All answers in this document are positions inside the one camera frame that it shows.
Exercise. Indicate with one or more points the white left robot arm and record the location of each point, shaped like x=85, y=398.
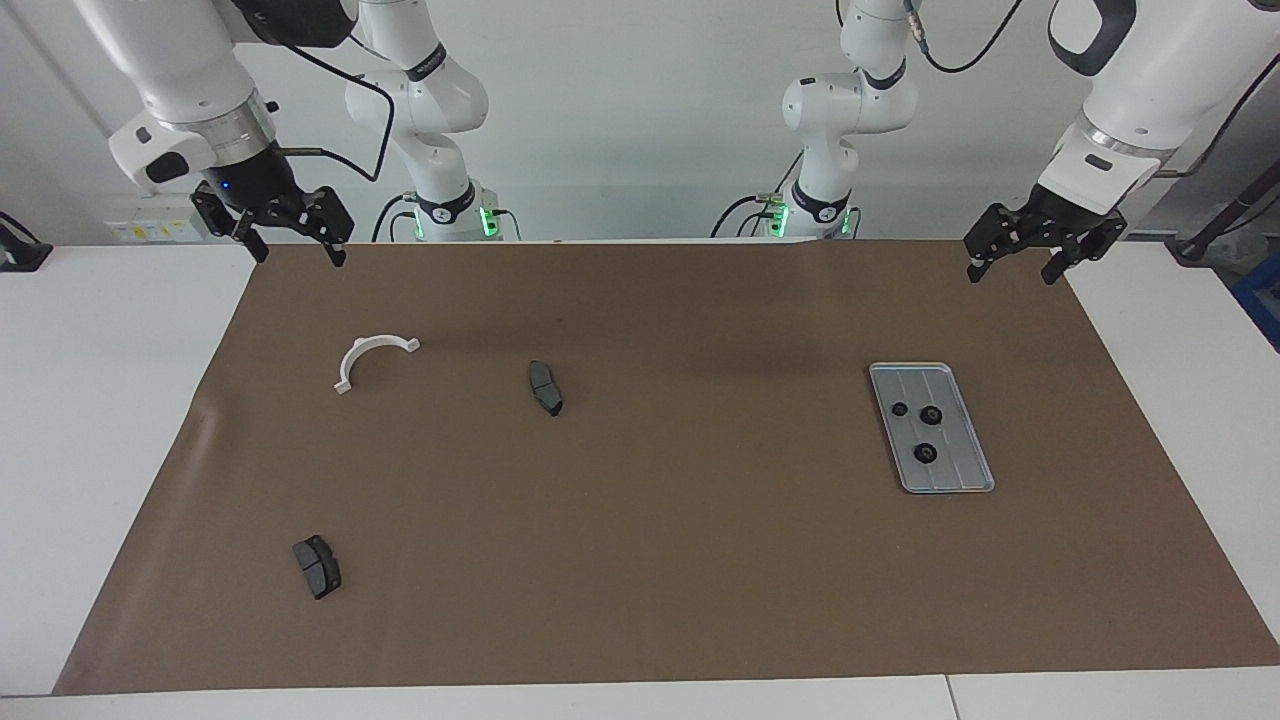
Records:
x=1150, y=80

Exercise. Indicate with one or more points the brown table mat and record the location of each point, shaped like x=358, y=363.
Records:
x=650, y=560

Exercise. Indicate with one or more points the black stand rod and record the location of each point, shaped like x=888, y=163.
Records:
x=1240, y=205

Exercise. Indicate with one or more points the silver metal tray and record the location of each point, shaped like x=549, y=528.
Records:
x=960, y=440

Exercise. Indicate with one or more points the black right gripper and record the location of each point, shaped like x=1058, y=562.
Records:
x=250, y=185

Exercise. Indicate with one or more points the black clamp mount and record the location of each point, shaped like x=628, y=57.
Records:
x=20, y=255

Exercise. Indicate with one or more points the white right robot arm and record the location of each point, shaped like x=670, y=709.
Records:
x=180, y=60

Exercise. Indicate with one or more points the white curved plastic bracket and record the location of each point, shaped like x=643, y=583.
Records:
x=358, y=350

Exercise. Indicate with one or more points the dark grey brake pad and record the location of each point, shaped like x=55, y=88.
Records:
x=318, y=568
x=545, y=385

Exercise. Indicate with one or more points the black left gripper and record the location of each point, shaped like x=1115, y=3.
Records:
x=1060, y=218

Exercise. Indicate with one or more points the blue crate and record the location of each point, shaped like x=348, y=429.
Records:
x=1262, y=300

